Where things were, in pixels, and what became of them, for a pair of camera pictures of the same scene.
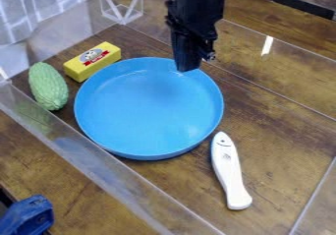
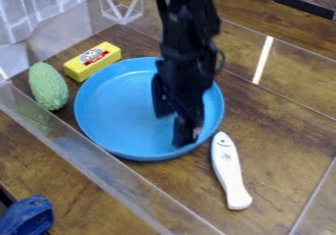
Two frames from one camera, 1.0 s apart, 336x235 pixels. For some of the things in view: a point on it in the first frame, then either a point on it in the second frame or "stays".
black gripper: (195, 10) to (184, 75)
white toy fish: (227, 171) stays
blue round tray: (144, 109) stays
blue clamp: (27, 216) stays
